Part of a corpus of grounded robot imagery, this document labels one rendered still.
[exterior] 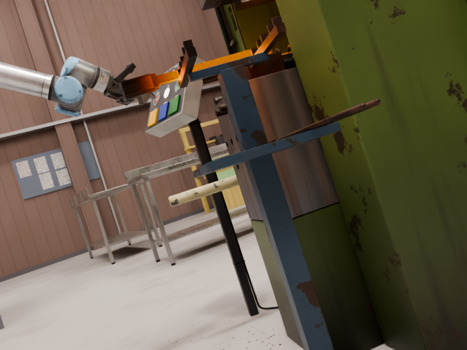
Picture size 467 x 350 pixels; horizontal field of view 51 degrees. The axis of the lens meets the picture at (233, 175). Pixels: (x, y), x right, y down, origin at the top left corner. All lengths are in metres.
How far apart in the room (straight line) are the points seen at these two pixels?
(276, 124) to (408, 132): 0.39
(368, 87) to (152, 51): 9.85
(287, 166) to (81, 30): 9.62
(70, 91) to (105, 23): 9.30
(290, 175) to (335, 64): 0.38
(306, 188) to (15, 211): 8.87
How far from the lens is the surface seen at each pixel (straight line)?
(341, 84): 1.35
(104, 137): 10.39
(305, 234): 1.55
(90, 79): 1.99
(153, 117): 2.31
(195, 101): 2.14
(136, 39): 11.09
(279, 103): 1.55
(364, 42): 1.40
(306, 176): 1.55
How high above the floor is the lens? 0.67
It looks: 1 degrees down
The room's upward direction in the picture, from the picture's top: 18 degrees counter-clockwise
